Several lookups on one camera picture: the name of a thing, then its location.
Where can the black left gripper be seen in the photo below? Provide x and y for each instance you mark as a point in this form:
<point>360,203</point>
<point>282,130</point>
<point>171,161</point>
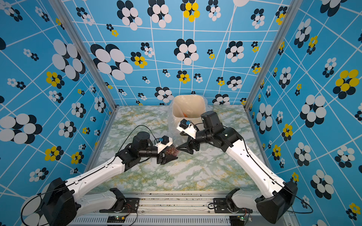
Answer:
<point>166,159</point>

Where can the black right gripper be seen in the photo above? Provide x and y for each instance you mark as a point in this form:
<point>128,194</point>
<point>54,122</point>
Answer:
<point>188,147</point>

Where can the clear jar with dried flowers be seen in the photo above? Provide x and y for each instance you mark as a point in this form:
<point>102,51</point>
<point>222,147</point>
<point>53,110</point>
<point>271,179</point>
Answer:
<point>172,151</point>

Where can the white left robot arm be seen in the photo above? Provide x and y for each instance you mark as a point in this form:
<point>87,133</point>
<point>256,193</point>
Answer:
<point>67,199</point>

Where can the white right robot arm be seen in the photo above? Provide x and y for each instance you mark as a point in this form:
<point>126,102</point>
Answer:
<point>275,197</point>

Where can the cream plastic trash bin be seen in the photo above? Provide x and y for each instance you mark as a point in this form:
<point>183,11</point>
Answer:
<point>188,106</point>

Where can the clear plastic bin liner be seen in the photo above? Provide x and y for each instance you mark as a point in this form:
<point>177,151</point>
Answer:
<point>171,118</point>

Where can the left green circuit board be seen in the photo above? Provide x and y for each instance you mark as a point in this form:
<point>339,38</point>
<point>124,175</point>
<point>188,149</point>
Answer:
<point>116,219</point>

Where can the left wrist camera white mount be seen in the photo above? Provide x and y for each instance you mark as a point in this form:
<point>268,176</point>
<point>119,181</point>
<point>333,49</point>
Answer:
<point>164,143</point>

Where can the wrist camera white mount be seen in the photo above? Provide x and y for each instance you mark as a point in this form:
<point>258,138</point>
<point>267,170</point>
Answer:
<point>187,127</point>
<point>164,143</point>

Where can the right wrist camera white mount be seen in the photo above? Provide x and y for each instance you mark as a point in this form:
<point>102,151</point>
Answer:
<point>187,127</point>

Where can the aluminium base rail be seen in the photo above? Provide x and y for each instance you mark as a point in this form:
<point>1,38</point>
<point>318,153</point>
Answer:
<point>178,209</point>

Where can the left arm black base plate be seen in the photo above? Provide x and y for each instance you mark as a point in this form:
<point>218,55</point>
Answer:
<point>130,205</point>

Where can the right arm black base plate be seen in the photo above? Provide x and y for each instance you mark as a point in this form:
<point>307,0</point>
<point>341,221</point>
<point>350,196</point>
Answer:
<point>222,205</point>

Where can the aluminium frame post left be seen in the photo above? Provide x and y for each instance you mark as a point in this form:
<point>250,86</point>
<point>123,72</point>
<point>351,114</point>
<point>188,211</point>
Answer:
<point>60,10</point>

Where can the aluminium frame post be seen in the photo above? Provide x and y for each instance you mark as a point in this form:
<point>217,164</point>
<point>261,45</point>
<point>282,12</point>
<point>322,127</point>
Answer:
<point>60,10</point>
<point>292,11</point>

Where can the aluminium frame post right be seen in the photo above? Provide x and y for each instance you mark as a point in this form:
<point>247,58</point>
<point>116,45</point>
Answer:
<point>292,11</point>

